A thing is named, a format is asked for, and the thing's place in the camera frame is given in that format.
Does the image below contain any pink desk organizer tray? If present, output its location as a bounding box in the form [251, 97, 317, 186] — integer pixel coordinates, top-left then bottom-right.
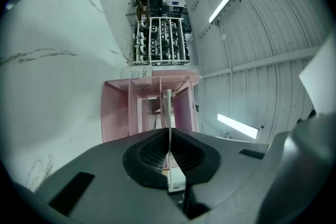
[100, 69, 203, 143]

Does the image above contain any group of stored helmets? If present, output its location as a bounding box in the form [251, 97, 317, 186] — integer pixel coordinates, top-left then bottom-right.
[133, 19, 190, 62]

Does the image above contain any ceiling light bar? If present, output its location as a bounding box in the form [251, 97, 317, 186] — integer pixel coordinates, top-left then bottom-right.
[208, 0, 235, 24]
[217, 113, 259, 140]

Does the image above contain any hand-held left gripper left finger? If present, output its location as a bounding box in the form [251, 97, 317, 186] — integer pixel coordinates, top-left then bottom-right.
[122, 128, 171, 190]

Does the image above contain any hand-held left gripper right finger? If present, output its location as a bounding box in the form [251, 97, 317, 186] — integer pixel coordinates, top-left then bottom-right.
[170, 129, 222, 220]

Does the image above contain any white shelving unit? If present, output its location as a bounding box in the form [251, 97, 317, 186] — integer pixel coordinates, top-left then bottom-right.
[132, 16, 191, 66]

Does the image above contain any black swivel chair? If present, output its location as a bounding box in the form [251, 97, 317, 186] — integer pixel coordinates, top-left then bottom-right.
[125, 0, 155, 18]

